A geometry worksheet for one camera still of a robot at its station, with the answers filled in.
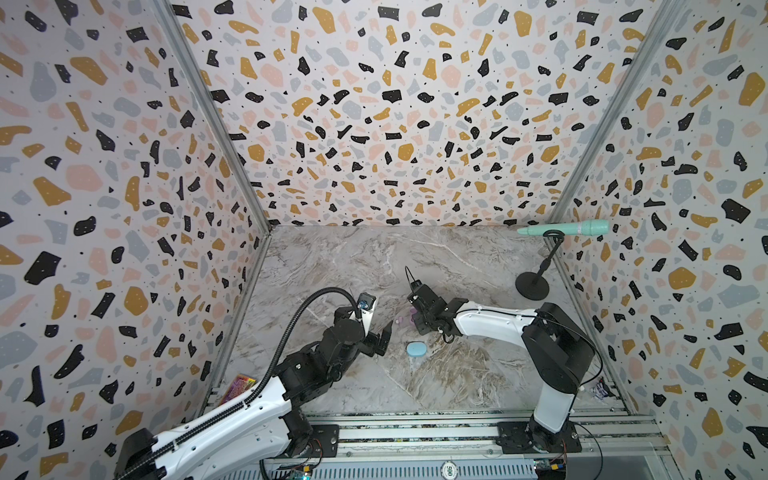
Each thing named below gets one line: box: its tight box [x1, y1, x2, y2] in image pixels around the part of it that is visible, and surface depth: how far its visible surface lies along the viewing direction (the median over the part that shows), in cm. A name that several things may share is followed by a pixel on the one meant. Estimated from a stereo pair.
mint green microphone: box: [517, 220, 610, 235], surface depth 81 cm
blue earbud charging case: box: [406, 342, 427, 357], surface depth 89 cm
